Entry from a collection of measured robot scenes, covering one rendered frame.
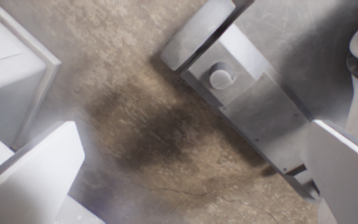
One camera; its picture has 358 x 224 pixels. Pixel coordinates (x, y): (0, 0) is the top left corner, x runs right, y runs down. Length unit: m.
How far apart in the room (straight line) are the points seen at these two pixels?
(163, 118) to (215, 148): 0.22
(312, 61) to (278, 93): 0.09
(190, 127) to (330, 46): 0.46
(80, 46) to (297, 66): 0.64
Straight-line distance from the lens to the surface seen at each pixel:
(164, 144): 0.78
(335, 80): 0.50
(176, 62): 0.44
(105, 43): 0.71
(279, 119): 0.47
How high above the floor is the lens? 0.59
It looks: 59 degrees down
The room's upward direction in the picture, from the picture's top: 155 degrees counter-clockwise
